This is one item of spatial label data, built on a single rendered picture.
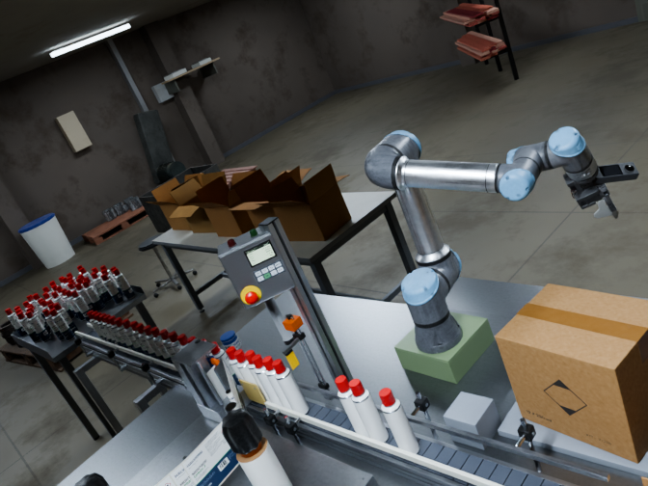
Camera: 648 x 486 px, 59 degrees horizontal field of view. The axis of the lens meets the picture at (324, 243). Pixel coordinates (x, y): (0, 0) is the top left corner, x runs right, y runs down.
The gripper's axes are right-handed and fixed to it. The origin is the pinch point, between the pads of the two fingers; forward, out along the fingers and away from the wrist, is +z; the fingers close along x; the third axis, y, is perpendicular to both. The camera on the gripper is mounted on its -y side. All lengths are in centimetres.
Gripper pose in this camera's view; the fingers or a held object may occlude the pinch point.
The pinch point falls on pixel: (612, 203)
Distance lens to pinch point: 183.3
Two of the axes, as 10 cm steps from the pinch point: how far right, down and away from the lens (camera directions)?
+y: -7.9, 4.2, 4.5
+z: 6.1, 4.5, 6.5
